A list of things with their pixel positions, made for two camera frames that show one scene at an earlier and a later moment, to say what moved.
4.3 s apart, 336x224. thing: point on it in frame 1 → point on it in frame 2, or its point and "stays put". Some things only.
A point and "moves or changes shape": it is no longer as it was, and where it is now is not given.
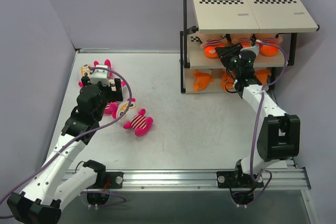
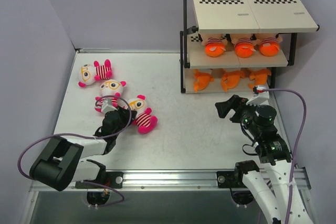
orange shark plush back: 201,80 stays put
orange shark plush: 262,74 stays put
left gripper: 116,94 → 122,114
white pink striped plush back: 85,72 stays put
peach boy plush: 210,46 stays put
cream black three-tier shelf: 270,19 stays put
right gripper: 227,53 → 238,109
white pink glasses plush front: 122,107 moves or changes shape
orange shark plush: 226,80 stays put
